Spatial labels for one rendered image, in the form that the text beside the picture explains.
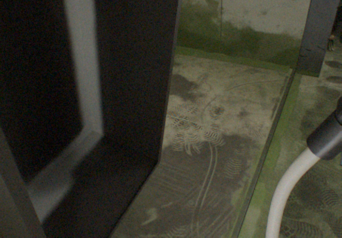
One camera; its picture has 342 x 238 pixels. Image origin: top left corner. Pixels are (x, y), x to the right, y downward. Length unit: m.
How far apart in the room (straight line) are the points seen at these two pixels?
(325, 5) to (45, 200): 2.11
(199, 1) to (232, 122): 1.10
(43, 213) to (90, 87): 0.49
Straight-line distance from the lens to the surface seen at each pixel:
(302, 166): 0.35
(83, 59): 1.18
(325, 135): 0.31
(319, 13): 2.50
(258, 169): 1.85
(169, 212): 1.67
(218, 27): 2.71
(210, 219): 1.64
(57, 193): 1.27
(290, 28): 2.57
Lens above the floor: 1.45
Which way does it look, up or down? 39 degrees down
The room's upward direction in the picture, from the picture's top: 6 degrees counter-clockwise
